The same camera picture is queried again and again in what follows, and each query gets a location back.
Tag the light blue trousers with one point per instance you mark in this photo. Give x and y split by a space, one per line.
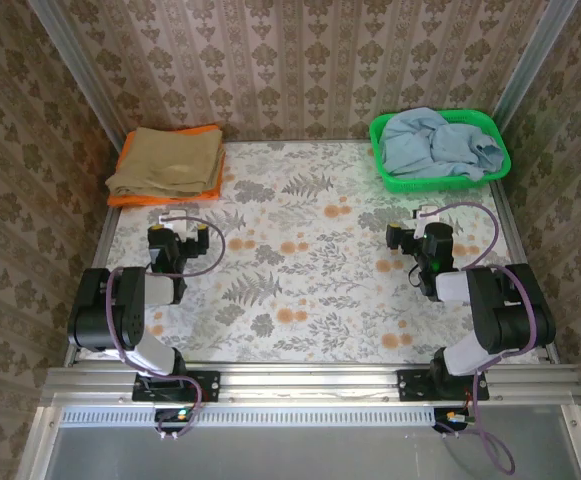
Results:
435 145

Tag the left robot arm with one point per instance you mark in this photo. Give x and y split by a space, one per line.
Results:
130 320

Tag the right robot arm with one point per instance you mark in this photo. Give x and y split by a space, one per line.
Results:
515 320

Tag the folded orange trousers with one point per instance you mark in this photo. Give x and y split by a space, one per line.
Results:
135 201

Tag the green plastic basket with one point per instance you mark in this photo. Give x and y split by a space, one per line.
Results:
405 184

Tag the floral patterned table cover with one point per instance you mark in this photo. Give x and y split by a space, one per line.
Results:
295 250

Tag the black power connector block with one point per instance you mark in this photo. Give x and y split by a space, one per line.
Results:
450 420
170 417

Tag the grey metal sheet panel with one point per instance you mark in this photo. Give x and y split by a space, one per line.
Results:
295 455

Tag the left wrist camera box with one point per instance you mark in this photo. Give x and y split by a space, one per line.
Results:
175 222

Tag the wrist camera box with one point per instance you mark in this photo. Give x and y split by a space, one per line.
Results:
175 222
425 217

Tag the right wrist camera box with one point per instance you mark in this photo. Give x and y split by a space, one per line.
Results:
425 217

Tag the aluminium table side rail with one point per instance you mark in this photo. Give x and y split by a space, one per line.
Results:
512 225
104 235

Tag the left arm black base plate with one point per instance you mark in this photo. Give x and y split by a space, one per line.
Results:
210 385

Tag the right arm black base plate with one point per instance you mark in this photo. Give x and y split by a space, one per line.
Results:
410 385

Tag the aluminium corner post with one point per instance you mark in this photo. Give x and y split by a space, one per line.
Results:
535 55
70 55

